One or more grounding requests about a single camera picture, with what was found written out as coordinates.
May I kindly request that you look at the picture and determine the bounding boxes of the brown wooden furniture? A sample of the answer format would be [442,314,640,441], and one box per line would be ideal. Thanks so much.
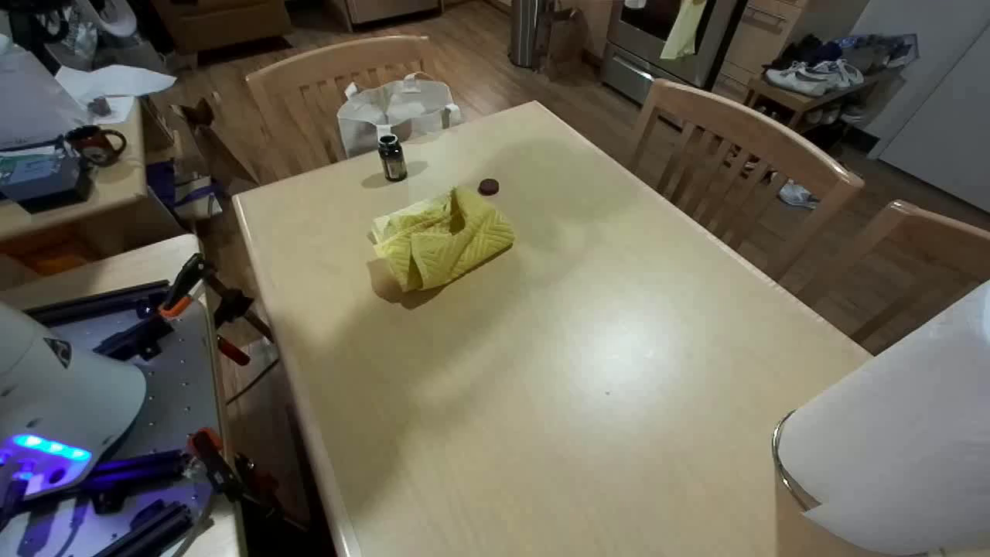
[150,0,295,56]

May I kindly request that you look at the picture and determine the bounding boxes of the grey white sneakers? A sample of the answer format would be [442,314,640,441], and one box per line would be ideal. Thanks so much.
[37,0,140,72]

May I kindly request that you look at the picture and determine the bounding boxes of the pale green hanging cloth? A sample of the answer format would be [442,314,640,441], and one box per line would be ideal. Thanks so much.
[659,0,712,62]

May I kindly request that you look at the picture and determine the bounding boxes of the small dark bottle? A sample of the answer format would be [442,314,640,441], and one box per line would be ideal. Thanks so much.
[374,129,411,184]

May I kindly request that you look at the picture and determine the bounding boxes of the small wooden shoe rack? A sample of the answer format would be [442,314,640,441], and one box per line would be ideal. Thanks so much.
[742,73,891,132]

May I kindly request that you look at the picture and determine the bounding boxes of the wooden side desk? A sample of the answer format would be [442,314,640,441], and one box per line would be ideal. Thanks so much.
[0,97,181,260]

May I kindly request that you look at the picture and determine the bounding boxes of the black orange clamp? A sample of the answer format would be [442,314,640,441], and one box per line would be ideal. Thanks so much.
[120,253,273,365]
[181,428,286,512]

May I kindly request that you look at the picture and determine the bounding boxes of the light wooden slatted chair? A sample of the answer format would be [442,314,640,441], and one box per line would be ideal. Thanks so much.
[628,78,865,280]
[240,32,459,181]
[793,199,990,352]

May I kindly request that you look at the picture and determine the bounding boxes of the grey blue device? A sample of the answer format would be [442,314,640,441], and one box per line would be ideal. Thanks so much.
[0,136,93,214]

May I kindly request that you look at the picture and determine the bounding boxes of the metal bin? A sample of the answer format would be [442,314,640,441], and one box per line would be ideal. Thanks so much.
[506,0,549,72]

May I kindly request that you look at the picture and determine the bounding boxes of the white paper sheet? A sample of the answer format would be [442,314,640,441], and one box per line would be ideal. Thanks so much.
[53,62,180,128]

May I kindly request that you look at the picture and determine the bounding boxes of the white tote bag green print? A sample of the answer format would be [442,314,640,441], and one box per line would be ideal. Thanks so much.
[335,72,463,162]

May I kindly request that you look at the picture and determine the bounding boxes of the dark blue shoes pile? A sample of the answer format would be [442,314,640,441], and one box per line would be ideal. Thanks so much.
[769,32,849,72]

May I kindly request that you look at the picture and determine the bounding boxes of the white cylinder with metal rim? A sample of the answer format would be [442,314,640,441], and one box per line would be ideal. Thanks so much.
[769,280,990,557]

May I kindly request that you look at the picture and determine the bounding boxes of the white sneakers pair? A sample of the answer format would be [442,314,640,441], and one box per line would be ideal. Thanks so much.
[765,58,865,102]

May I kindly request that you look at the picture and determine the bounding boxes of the brown paper bag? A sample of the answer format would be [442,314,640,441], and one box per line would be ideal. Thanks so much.
[537,7,583,78]

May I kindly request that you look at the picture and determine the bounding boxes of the yellow textured towel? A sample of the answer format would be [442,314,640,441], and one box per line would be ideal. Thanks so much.
[369,184,517,298]

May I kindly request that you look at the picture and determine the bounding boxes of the white door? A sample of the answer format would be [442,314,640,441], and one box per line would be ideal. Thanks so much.
[849,0,990,214]

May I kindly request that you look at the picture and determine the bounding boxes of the grey cloth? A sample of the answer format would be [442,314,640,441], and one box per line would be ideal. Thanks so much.
[0,41,97,152]

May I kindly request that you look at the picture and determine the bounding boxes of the stainless steel oven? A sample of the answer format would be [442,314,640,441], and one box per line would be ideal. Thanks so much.
[601,0,746,104]

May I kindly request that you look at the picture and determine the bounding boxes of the black ring shaped object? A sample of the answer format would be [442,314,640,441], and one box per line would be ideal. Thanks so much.
[65,123,129,169]

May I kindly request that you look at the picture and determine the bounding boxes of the small white blue floor item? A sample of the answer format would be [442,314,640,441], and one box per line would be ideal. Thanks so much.
[775,179,819,214]

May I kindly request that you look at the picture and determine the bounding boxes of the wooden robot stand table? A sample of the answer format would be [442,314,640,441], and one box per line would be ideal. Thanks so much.
[0,231,244,557]

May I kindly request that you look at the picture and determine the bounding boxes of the grey robot mounting plate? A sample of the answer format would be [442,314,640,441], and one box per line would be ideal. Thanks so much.
[23,278,226,557]

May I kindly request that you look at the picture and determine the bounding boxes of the wooden drawer cabinet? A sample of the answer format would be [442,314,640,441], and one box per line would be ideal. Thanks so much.
[708,0,812,102]

